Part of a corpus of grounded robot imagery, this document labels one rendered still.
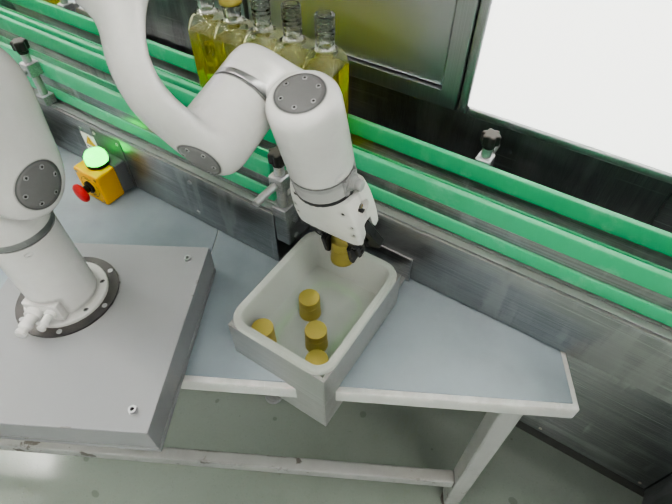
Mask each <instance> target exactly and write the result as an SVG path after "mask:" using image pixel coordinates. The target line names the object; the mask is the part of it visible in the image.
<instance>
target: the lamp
mask: <svg viewBox="0 0 672 504"><path fill-rule="evenodd" d="M83 159H84V161H85V165H86V167H87V168H88V169H90V170H101V169H103V168H105V167H107V166H108V165H109V163H110V158H109V156H108V155H107V153H106V151H105V150H104V149H102V148H101V147H92V148H89V149H87V150H86V151H85V152H84V155H83Z"/></svg>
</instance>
